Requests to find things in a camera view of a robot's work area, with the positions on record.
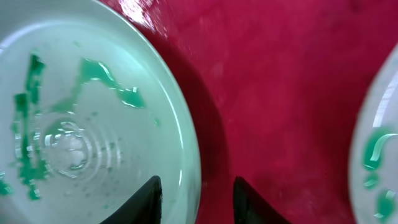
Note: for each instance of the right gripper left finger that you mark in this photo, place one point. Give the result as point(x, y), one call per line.
point(144, 207)

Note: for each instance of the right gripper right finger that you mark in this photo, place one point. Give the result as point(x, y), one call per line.
point(250, 208)

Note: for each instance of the white plate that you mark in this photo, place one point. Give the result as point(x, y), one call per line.
point(373, 153)
point(89, 113)

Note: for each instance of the red plastic tray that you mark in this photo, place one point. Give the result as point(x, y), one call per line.
point(274, 89)

